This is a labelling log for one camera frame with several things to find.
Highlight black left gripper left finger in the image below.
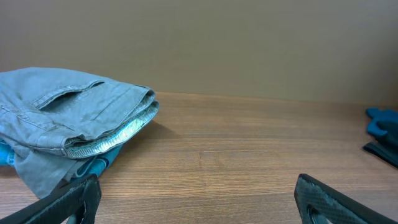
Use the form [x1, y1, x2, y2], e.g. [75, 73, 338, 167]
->
[1, 174, 101, 224]

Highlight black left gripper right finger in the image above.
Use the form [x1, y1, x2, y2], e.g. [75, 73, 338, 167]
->
[294, 174, 397, 224]

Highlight folded light blue garment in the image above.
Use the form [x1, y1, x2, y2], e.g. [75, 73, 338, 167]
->
[1, 140, 123, 180]

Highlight folded grey shorts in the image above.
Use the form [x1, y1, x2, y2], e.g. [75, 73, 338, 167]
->
[1, 67, 159, 198]

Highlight dark blue shirt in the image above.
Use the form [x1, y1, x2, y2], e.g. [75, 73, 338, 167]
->
[363, 108, 397, 168]

